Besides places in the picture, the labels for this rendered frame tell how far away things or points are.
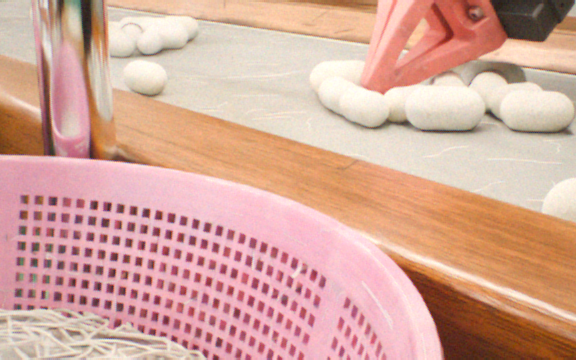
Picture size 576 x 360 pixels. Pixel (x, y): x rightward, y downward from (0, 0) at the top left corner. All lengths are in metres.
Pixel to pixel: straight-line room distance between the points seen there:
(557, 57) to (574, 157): 0.24
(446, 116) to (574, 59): 0.20
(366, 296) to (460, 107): 0.26
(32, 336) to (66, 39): 0.09
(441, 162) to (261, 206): 0.17
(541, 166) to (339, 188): 0.15
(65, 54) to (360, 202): 0.11
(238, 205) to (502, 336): 0.08
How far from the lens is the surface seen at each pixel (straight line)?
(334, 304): 0.21
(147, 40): 0.73
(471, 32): 0.50
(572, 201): 0.29
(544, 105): 0.45
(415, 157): 0.41
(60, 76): 0.31
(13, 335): 0.26
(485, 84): 0.49
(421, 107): 0.45
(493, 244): 0.23
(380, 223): 0.24
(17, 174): 0.30
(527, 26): 0.50
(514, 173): 0.39
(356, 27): 0.80
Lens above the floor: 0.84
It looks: 15 degrees down
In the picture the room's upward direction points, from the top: 1 degrees counter-clockwise
